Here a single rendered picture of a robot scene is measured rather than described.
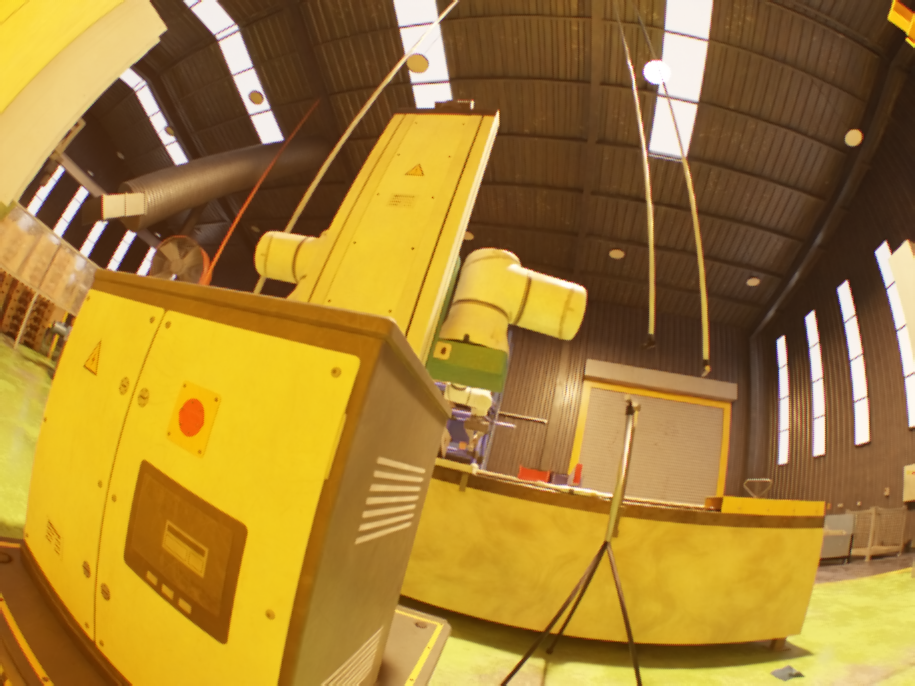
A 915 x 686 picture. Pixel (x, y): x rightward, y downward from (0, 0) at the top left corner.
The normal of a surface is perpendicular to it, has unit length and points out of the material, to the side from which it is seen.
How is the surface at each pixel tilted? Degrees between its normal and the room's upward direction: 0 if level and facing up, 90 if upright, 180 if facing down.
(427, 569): 90
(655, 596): 88
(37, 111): 90
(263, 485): 90
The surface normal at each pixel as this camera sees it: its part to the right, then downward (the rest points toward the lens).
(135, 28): 0.95, 0.16
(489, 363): -0.12, -0.37
